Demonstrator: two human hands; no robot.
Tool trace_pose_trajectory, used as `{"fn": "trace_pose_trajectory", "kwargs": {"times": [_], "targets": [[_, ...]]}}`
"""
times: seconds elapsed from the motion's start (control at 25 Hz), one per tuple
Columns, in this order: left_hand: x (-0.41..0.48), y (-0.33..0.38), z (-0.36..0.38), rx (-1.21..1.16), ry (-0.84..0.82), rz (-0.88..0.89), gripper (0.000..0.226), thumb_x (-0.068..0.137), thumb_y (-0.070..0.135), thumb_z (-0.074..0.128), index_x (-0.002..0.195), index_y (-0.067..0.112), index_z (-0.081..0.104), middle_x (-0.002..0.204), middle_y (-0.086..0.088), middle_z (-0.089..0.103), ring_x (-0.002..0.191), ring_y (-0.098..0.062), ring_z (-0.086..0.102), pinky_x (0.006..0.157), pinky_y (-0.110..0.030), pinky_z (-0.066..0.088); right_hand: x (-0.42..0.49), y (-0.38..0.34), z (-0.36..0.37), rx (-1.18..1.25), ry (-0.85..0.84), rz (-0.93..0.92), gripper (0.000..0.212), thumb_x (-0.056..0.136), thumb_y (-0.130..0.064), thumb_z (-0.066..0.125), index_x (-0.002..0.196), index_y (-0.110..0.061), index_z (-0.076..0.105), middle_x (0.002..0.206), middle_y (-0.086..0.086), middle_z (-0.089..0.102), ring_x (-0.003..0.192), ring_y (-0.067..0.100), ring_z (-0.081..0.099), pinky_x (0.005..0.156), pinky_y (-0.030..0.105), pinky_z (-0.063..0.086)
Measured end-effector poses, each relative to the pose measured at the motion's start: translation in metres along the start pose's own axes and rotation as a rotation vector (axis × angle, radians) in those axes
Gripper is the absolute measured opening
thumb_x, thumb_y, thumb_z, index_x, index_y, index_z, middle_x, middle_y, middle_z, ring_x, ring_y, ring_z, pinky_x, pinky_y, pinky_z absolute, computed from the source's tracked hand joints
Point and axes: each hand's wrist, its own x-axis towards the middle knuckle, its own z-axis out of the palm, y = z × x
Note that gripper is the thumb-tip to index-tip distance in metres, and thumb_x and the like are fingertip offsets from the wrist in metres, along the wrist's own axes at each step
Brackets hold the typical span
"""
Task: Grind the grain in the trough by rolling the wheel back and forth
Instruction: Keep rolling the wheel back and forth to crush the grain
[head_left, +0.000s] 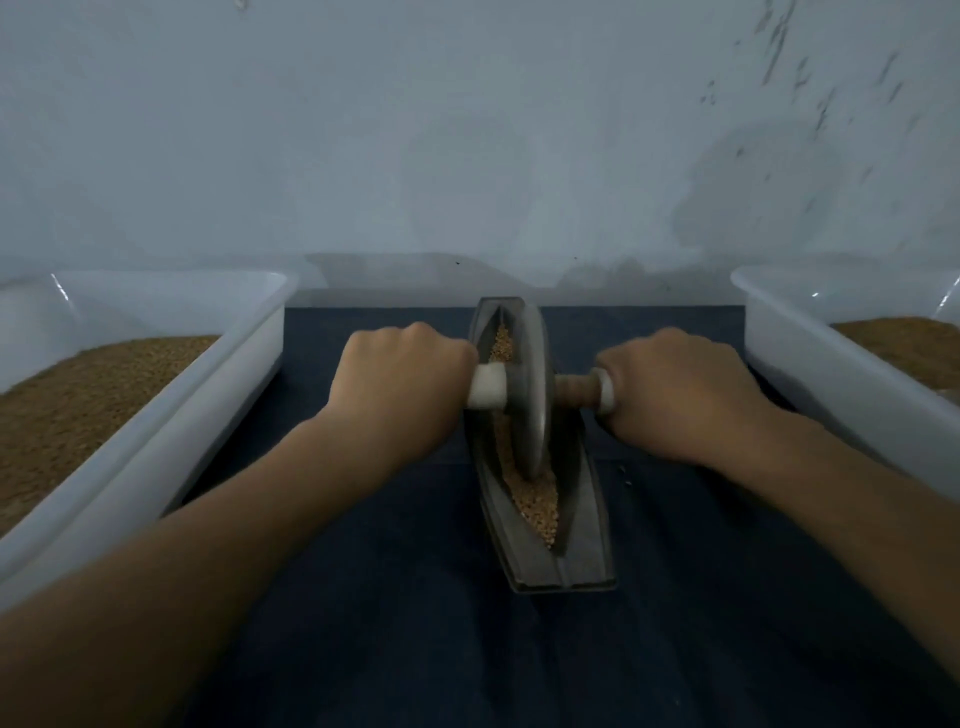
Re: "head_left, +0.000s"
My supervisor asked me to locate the small ground grain portion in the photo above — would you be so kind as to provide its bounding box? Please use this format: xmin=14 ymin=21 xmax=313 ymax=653
xmin=489 ymin=327 xmax=561 ymax=546

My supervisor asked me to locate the person's right forearm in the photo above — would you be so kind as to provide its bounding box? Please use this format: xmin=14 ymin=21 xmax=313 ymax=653
xmin=720 ymin=412 xmax=960 ymax=677

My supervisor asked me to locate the person's right hand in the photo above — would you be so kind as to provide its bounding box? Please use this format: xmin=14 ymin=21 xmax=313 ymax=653
xmin=595 ymin=328 xmax=782 ymax=470

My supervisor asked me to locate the metal grinding wheel with handles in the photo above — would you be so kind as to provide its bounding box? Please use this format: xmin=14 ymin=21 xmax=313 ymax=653
xmin=465 ymin=300 xmax=618 ymax=482

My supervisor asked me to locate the boat-shaped metal grinding trough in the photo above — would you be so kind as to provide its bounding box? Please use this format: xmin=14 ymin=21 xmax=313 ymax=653
xmin=465 ymin=295 xmax=618 ymax=593

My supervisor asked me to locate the white plastic tray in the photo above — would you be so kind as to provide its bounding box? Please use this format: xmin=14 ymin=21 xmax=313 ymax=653
xmin=730 ymin=265 xmax=960 ymax=504
xmin=0 ymin=268 xmax=300 ymax=609

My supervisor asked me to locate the person's left forearm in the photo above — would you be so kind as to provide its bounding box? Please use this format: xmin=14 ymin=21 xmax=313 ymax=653
xmin=0 ymin=412 xmax=399 ymax=728

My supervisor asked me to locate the person's left hand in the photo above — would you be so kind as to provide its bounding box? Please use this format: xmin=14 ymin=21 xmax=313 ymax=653
xmin=324 ymin=322 xmax=479 ymax=470

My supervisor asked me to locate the dark blue tablecloth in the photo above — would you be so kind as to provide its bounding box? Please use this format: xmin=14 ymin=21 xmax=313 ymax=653
xmin=165 ymin=306 xmax=960 ymax=728

